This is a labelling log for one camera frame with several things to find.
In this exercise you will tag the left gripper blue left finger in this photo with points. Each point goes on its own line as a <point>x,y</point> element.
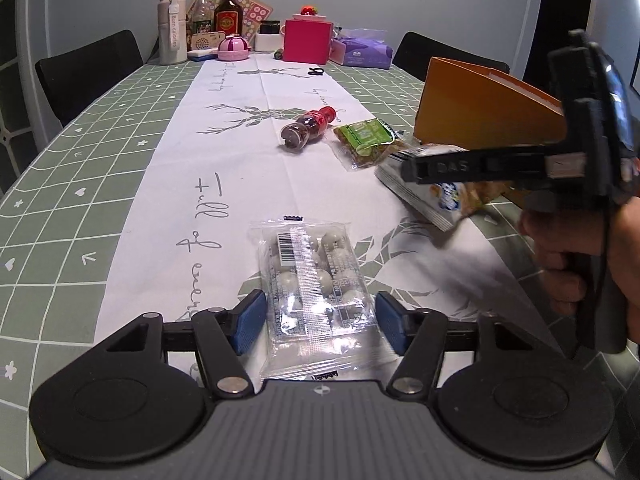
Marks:
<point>238,327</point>

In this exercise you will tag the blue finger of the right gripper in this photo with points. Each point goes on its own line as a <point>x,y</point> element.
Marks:
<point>518,165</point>

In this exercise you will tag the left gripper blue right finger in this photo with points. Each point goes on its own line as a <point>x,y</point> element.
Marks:
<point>401,326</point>

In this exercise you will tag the clear round candies pack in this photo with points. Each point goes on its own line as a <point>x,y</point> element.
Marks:
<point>320,320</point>

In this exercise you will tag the white blue snack bag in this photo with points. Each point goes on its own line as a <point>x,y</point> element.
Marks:
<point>443,204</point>

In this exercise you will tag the green raisin packet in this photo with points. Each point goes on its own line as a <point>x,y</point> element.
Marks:
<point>361,145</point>

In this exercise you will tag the small cola bottle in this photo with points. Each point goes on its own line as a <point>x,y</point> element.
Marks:
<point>308,128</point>

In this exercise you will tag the orange cardboard box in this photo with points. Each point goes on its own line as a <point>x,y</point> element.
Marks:
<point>473,106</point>

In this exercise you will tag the white deer table runner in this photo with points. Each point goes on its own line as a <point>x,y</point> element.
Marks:
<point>280,185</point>

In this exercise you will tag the black chair right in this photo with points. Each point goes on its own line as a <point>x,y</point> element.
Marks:
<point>415,52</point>

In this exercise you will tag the black chair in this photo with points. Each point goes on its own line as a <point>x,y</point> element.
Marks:
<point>415,52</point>
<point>73,80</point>

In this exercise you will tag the purple tissue pack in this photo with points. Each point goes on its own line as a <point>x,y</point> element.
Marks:
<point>361,47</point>

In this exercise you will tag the blue white flat box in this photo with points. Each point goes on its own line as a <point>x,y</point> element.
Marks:
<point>202,54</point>

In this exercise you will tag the pink round container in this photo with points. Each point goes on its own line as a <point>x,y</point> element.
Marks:
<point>233,48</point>

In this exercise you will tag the white box black lid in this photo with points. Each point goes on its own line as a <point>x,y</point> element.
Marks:
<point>269,37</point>

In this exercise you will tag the small beige speaker box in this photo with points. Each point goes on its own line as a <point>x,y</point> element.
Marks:
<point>206,40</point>

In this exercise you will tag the magenta square box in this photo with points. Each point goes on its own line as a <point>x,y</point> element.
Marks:
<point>307,41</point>

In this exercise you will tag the black chair left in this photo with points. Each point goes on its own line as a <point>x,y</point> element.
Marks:
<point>73,80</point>

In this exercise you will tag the red toy on box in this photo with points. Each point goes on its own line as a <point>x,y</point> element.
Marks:
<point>309,13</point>

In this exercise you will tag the clear plastic water bottle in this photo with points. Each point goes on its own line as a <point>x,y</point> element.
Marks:
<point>202,17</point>

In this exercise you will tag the dark liquor bottle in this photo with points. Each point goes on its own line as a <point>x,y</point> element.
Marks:
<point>228,18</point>

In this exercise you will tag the colourful dotted card board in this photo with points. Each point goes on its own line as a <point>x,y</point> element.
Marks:
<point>254,13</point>

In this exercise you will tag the white thermos bottle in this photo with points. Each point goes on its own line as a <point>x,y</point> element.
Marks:
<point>171,25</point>

